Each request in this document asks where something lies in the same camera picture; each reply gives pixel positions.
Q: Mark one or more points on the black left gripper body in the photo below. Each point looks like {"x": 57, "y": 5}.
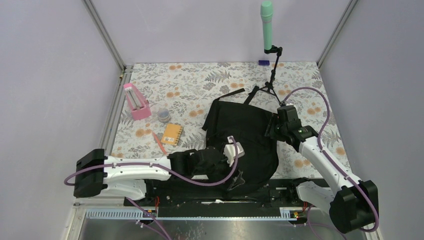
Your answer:
{"x": 221, "y": 168}

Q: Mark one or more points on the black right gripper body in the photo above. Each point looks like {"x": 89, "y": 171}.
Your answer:
{"x": 275, "y": 129}

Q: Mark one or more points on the black student backpack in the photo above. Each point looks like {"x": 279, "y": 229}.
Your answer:
{"x": 248, "y": 125}

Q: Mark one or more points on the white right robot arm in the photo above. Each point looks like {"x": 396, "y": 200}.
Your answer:
{"x": 350, "y": 202}

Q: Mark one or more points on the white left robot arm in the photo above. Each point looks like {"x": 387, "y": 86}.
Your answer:
{"x": 99, "y": 174}

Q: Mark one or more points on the black microphone tripod stand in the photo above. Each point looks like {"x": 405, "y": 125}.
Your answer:
{"x": 269, "y": 85}

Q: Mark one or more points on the orange spiral notebook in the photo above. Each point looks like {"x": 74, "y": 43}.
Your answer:
{"x": 172, "y": 134}

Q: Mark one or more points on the orange pencil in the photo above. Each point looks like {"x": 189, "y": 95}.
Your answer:
{"x": 159, "y": 143}

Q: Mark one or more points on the small blue block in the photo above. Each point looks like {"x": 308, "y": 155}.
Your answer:
{"x": 264, "y": 62}

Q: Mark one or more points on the small clear round container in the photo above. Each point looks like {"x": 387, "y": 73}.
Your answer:
{"x": 163, "y": 115}

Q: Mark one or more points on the floral table mat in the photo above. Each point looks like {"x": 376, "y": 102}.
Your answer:
{"x": 187, "y": 90}

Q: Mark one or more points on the mint green microphone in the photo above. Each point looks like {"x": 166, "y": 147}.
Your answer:
{"x": 266, "y": 14}

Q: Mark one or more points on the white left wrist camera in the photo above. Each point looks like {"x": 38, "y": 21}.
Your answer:
{"x": 233, "y": 150}

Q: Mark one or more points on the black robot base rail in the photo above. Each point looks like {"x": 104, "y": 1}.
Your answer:
{"x": 179, "y": 199}

